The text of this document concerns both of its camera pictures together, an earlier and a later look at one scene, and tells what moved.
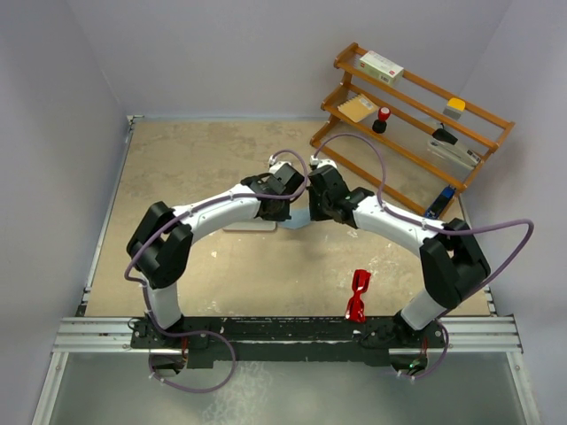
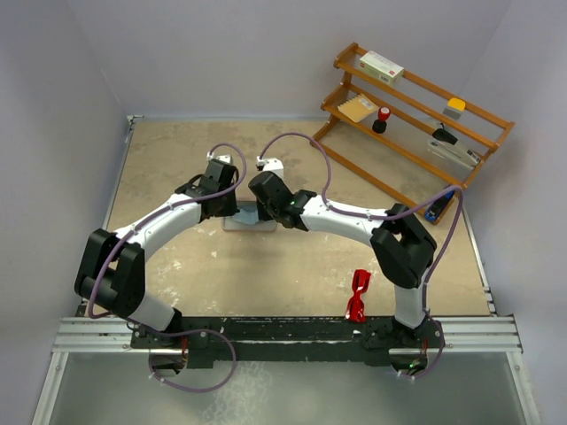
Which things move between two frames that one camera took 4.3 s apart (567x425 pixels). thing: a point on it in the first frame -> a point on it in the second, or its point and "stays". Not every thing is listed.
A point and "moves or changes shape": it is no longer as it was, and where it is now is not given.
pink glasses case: x=250 y=226 stays
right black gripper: x=315 y=215 -> x=263 y=215
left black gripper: x=280 y=216 -> x=229 y=210
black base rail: x=288 y=342 stays
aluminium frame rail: x=479 y=335 stays
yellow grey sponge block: x=454 y=108 stays
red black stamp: x=380 y=125 stays
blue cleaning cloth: x=299 y=217 moves or changes shape
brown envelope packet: x=358 y=107 stays
